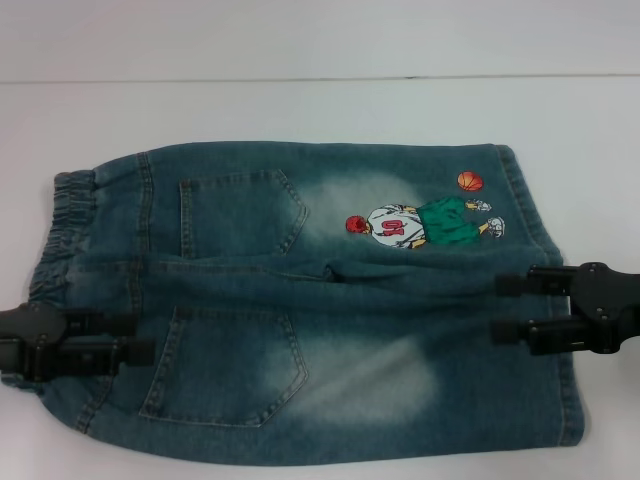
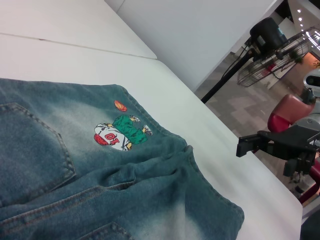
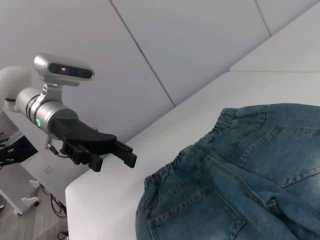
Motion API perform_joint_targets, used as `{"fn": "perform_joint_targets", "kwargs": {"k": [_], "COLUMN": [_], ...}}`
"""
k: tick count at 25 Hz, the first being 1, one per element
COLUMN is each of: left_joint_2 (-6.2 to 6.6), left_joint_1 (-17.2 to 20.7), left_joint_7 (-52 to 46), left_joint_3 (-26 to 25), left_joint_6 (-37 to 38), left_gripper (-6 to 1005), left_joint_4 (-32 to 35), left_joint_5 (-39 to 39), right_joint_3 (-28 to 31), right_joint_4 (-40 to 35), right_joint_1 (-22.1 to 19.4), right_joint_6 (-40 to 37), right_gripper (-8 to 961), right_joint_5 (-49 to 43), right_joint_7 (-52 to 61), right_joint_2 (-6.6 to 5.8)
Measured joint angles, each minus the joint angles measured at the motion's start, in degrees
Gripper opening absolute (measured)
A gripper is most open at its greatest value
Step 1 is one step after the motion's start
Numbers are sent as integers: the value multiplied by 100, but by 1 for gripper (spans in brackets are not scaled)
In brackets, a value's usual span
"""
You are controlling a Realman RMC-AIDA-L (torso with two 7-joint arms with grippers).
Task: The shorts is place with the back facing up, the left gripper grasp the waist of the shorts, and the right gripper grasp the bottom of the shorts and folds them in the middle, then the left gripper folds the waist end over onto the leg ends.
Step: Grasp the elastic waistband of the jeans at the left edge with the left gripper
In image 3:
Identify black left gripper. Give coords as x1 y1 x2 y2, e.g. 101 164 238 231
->
51 109 138 173

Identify blue denim shorts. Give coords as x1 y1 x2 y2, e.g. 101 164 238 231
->
134 103 320 240

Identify white stand with casters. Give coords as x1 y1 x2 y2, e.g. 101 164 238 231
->
0 159 42 216

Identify grey left gripper cable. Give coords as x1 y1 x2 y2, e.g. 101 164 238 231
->
44 136 73 159

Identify black floor cable bundle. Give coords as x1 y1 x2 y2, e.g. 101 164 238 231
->
39 182 68 219

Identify black metal frame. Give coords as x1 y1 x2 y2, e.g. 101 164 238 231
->
0 136 38 166

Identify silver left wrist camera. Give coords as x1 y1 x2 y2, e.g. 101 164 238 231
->
33 52 95 103

